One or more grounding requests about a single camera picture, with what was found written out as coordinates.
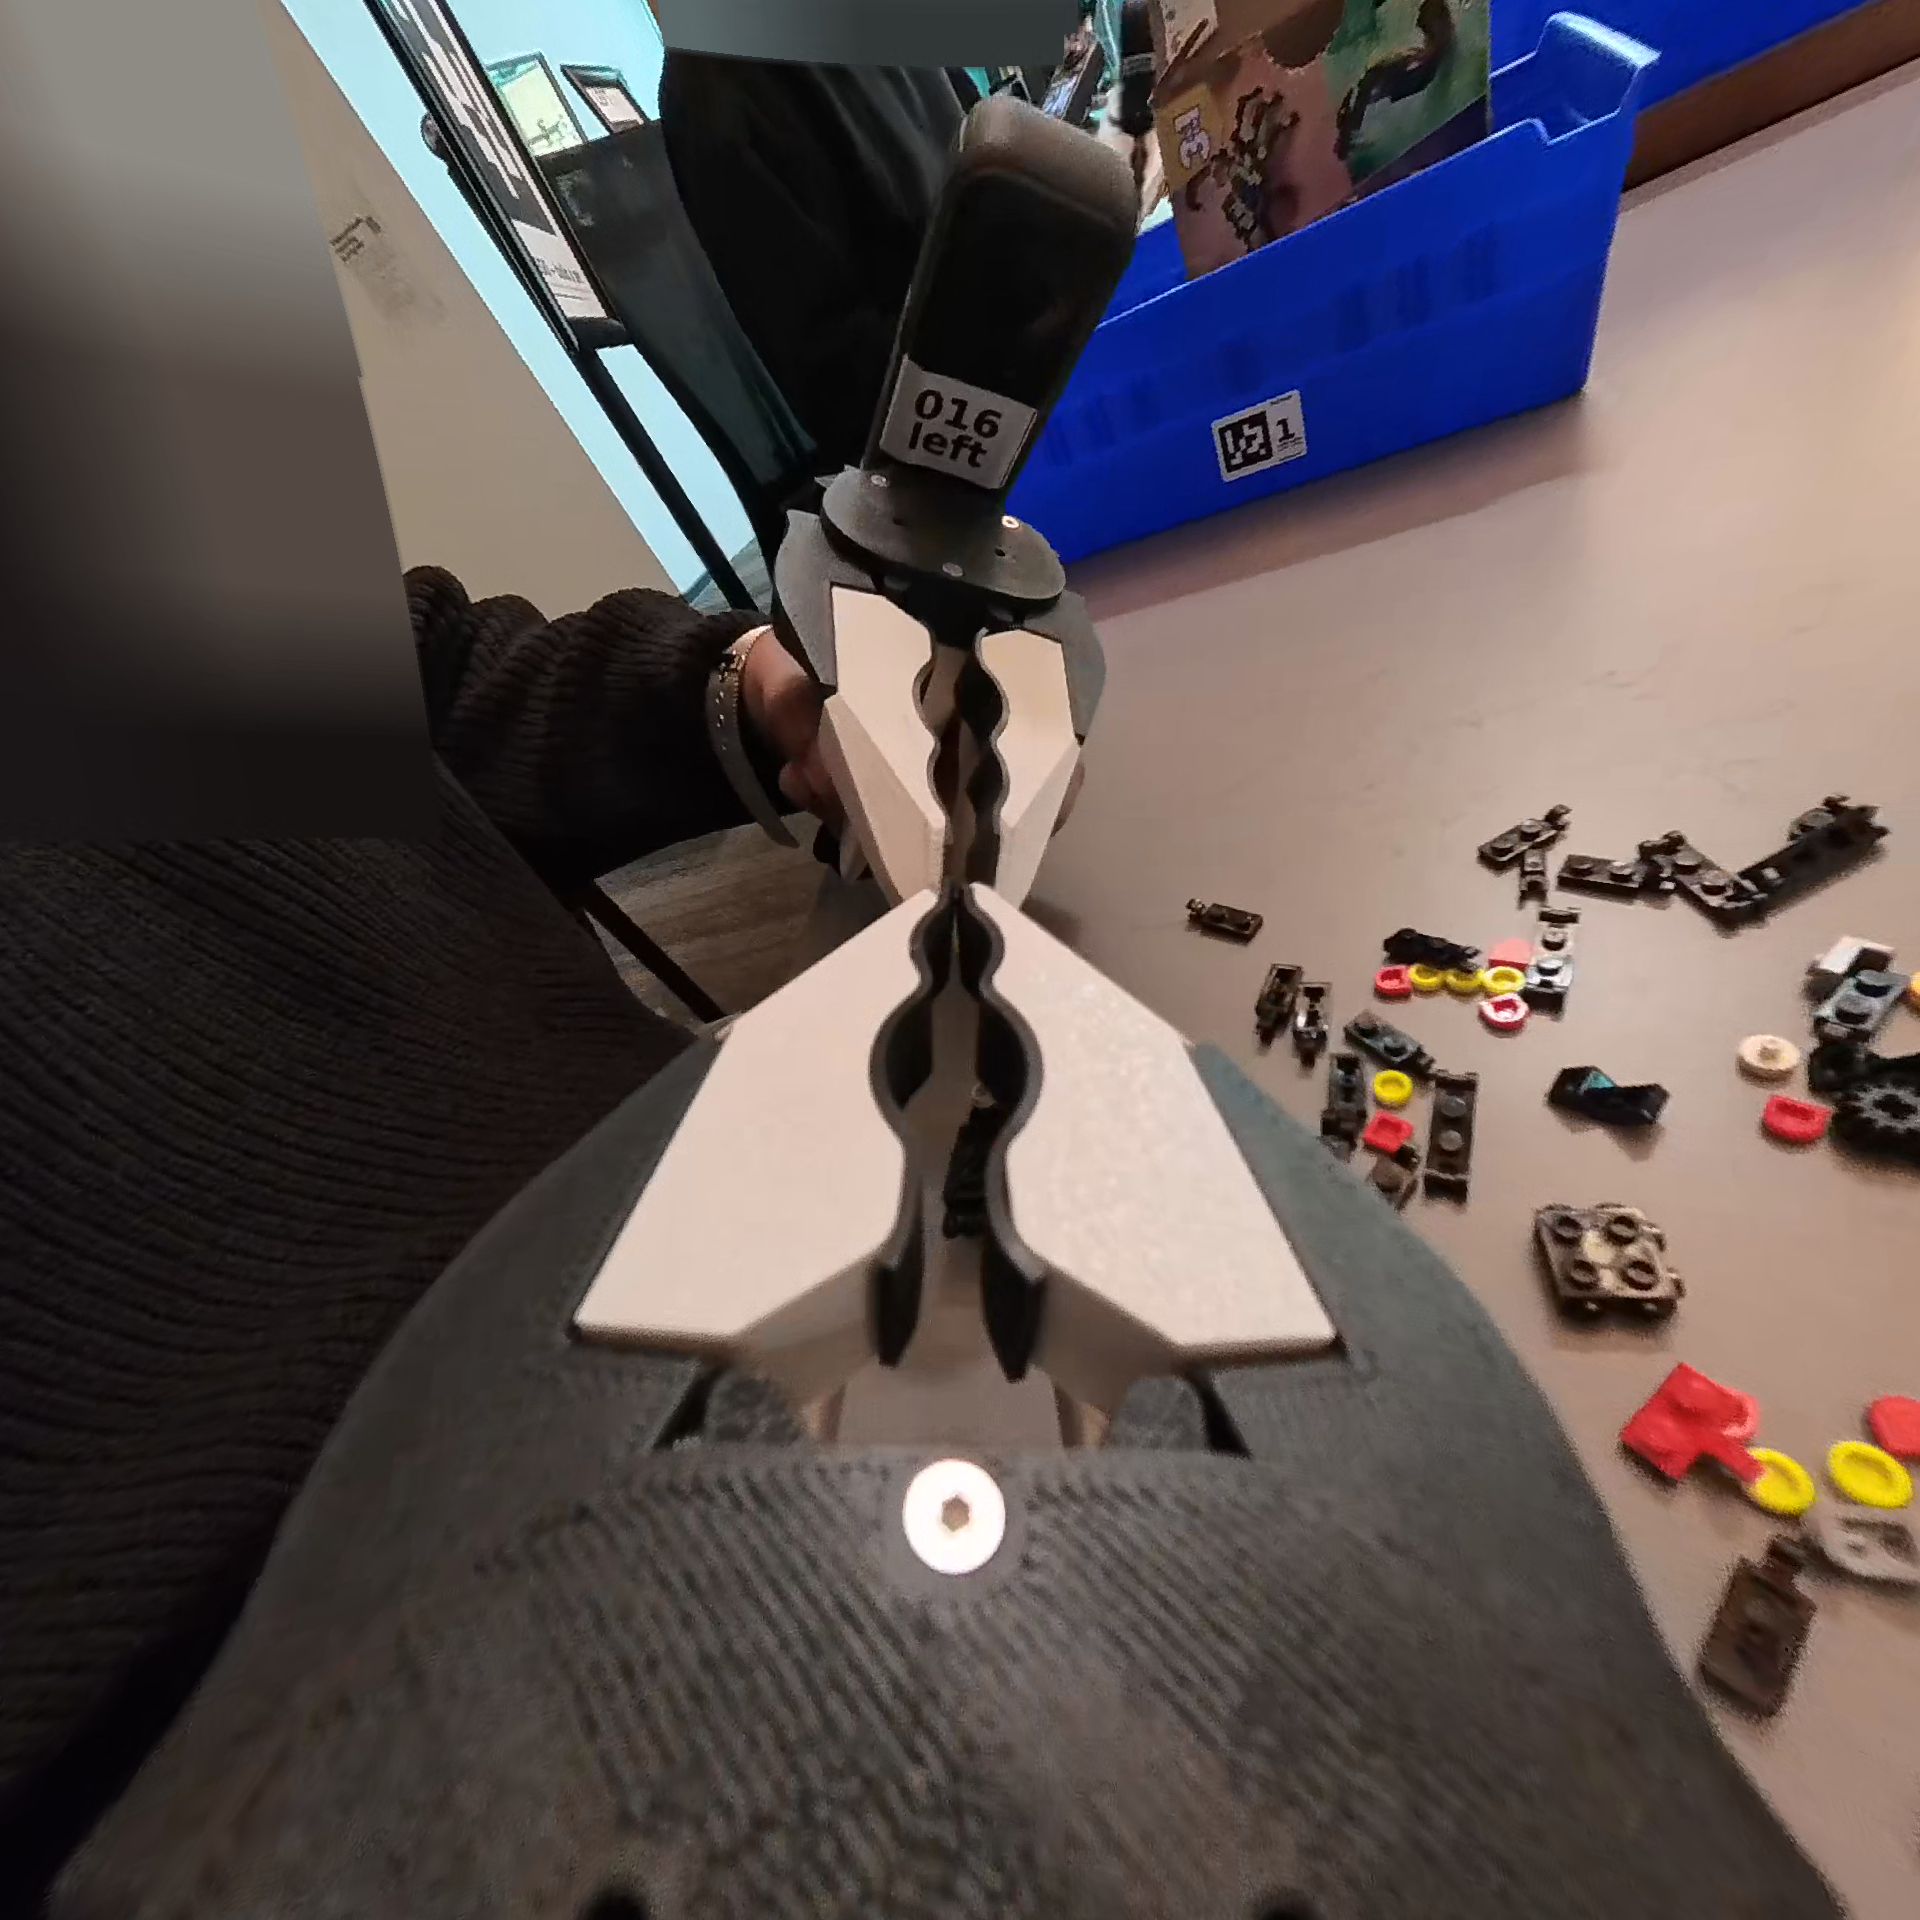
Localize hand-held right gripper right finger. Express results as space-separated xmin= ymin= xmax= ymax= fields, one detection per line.
xmin=966 ymin=881 xmax=1342 ymax=1444

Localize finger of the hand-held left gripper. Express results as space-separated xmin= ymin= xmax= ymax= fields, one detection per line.
xmin=813 ymin=583 xmax=968 ymax=905
xmin=959 ymin=621 xmax=1088 ymax=905

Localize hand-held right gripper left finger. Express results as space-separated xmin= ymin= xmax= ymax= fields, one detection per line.
xmin=568 ymin=881 xmax=964 ymax=1426

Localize black lego assembly lime horns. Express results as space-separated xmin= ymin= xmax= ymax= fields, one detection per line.
xmin=938 ymin=1071 xmax=1011 ymax=1249

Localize person's left forearm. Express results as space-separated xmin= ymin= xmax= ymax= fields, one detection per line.
xmin=402 ymin=566 xmax=775 ymax=903

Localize printed cardboard lego box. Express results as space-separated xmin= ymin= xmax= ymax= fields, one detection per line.
xmin=1151 ymin=0 xmax=1495 ymax=281

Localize pile of loose lego pieces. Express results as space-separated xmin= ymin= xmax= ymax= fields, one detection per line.
xmin=1184 ymin=795 xmax=1920 ymax=1718

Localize person's left hand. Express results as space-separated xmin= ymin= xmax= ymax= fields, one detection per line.
xmin=743 ymin=637 xmax=866 ymax=866

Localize black metal chair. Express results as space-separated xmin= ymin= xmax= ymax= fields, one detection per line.
xmin=568 ymin=877 xmax=736 ymax=1029

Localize blue plastic bin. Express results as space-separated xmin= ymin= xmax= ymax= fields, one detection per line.
xmin=1020 ymin=15 xmax=1660 ymax=565
xmin=1485 ymin=0 xmax=1920 ymax=118

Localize dark chair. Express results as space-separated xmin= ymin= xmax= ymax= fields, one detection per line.
xmin=533 ymin=127 xmax=819 ymax=607

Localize person's dark sweater torso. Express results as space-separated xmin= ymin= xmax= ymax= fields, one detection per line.
xmin=0 ymin=838 xmax=736 ymax=1920

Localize black framed board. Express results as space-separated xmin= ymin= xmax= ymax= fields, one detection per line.
xmin=363 ymin=0 xmax=618 ymax=350

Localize metal wrist bracelet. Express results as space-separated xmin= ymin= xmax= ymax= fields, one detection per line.
xmin=701 ymin=621 xmax=800 ymax=845

